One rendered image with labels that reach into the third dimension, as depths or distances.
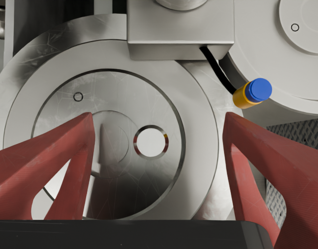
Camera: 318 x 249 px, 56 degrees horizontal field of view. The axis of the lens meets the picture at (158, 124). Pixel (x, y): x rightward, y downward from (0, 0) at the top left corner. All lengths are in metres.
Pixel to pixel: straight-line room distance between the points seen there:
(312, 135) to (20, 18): 0.27
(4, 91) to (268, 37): 0.15
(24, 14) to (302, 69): 0.17
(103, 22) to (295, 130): 0.25
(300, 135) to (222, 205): 0.19
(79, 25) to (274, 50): 0.11
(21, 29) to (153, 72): 0.09
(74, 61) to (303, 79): 0.13
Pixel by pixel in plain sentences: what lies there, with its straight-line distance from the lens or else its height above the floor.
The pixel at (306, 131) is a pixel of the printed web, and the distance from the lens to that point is 0.34.
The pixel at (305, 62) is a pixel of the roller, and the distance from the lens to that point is 0.20.
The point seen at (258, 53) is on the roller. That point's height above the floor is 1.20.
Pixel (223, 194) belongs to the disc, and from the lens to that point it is 0.17.
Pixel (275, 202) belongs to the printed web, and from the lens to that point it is 0.41.
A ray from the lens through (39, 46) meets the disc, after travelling 0.18.
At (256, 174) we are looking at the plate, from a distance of 0.53.
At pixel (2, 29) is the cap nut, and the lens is 0.57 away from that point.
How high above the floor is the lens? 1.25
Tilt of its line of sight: 4 degrees down
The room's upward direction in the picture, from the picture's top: 180 degrees clockwise
